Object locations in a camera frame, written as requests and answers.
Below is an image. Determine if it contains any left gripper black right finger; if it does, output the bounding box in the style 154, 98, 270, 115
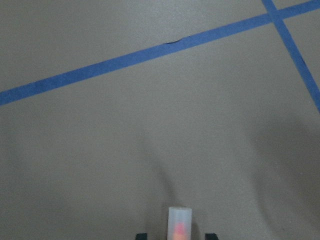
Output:
204, 233, 218, 240

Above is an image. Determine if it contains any orange marker pen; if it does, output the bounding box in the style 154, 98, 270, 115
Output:
167, 206, 192, 240

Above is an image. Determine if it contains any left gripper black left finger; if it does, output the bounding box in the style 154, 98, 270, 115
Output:
135, 233, 148, 240

